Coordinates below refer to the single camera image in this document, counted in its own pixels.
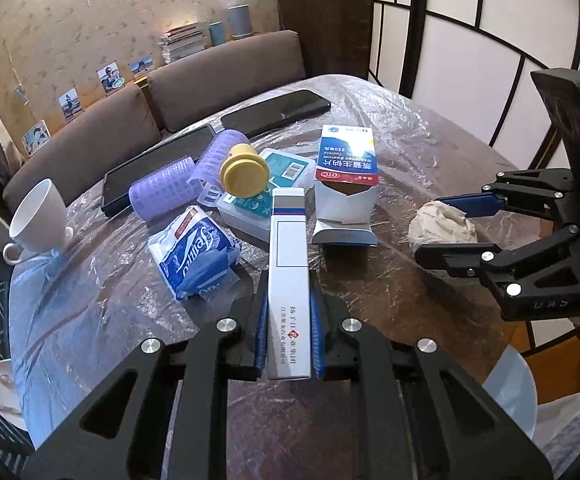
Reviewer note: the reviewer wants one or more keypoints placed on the pale cloth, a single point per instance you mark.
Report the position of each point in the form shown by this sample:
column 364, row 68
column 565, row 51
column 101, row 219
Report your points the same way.
column 574, row 425

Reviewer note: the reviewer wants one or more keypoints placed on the purple hair roller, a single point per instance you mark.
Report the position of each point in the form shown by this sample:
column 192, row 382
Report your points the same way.
column 165, row 192
column 217, row 152

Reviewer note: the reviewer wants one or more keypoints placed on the long white cardboard box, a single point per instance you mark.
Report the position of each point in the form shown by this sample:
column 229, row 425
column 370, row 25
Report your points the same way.
column 290, row 260

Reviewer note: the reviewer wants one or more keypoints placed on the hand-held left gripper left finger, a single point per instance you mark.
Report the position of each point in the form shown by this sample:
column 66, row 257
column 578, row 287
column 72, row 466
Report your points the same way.
column 261, row 332

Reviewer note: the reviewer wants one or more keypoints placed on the black tablet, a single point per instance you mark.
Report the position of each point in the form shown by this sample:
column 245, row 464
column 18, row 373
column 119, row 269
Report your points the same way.
column 145, row 170

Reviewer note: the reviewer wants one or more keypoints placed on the white tissue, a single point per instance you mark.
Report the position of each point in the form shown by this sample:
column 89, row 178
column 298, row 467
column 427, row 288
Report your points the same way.
column 439, row 225

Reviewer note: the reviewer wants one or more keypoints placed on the dark wooden cabinet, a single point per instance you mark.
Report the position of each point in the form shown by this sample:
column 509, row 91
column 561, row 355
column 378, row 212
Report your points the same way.
column 325, row 15

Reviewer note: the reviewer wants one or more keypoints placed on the large grey cylinder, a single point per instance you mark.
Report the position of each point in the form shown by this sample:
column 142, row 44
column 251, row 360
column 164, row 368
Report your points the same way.
column 240, row 21

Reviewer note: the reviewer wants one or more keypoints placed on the small grey cylinder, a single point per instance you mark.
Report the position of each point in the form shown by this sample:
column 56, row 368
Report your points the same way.
column 216, row 34

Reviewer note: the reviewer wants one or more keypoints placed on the black phone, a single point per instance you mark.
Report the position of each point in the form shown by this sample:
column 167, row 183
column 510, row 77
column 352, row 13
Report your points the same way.
column 275, row 112

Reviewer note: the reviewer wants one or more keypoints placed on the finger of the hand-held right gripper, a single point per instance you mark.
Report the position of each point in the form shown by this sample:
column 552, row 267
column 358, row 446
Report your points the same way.
column 469, row 205
column 449, row 259

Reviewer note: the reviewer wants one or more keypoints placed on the white saucer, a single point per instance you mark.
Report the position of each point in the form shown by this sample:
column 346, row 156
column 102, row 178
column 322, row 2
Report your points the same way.
column 5, row 390

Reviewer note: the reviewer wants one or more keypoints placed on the white ceramic cup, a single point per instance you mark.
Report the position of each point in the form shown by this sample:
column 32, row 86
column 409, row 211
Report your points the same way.
column 40, row 215

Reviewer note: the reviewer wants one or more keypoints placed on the yellow plastic cap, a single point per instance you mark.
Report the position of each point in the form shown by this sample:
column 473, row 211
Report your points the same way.
column 245, row 172

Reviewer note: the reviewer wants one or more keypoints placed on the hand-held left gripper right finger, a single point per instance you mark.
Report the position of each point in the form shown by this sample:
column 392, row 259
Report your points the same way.
column 318, row 332

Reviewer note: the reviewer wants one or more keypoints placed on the wall photo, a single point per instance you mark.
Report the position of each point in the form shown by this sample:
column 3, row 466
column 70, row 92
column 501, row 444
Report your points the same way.
column 110, row 79
column 141, row 68
column 71, row 104
column 36, row 137

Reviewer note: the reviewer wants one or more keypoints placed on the white panelled sliding door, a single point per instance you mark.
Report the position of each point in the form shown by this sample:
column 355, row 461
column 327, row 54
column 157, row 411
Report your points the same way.
column 459, row 45

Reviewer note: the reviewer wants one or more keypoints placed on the blue tissue packet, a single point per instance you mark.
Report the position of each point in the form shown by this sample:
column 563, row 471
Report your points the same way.
column 190, row 255

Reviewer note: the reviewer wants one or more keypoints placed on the stack of books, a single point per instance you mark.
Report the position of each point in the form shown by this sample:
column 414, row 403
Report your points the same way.
column 185, row 42

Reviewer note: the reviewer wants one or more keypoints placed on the blue and white medicine box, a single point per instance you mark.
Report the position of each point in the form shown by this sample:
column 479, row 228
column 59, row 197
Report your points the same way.
column 347, row 160

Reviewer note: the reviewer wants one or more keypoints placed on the brown sofa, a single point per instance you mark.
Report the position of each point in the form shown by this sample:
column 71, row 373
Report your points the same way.
column 120, row 115

